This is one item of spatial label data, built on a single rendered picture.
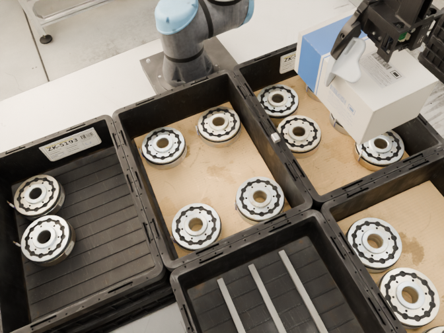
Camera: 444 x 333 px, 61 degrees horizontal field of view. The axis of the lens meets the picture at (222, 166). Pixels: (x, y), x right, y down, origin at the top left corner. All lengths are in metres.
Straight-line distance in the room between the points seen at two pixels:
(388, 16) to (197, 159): 0.52
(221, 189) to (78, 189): 0.33
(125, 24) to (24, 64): 0.67
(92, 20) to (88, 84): 1.50
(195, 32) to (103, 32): 1.67
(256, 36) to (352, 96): 0.78
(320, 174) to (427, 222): 0.23
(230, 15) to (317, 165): 0.46
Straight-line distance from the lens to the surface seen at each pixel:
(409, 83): 0.65
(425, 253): 0.86
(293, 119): 0.92
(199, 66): 1.11
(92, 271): 0.85
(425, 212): 0.90
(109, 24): 2.73
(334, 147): 0.92
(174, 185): 0.87
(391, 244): 0.81
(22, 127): 1.31
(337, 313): 0.78
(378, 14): 0.57
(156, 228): 0.74
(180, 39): 1.05
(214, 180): 0.86
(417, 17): 0.57
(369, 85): 0.63
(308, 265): 0.79
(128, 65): 1.34
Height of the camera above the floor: 1.58
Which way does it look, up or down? 59 degrees down
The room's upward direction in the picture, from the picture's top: 9 degrees counter-clockwise
